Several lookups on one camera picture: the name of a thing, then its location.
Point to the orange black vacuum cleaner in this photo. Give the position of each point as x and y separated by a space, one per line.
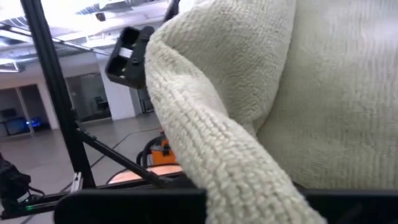
163 152

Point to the black aluminium table frame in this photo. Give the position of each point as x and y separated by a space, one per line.
49 62

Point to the grey microfiber towel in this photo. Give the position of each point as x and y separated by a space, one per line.
280 93

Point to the silver post bracket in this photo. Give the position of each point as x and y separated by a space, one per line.
76 183

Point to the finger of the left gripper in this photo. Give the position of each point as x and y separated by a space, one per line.
130 59

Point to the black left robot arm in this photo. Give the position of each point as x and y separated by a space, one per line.
12 183

